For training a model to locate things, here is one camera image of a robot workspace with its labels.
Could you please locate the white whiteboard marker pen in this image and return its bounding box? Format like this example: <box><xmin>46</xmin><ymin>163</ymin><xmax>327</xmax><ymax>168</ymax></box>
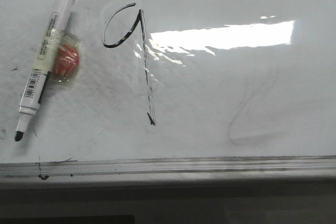
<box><xmin>14</xmin><ymin>0</ymin><xmax>75</xmax><ymax>142</ymax></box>

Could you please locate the white whiteboard with metal frame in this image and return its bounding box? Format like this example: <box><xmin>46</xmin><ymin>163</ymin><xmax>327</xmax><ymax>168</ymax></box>
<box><xmin>1</xmin><ymin>0</ymin><xmax>335</xmax><ymax>187</ymax></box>

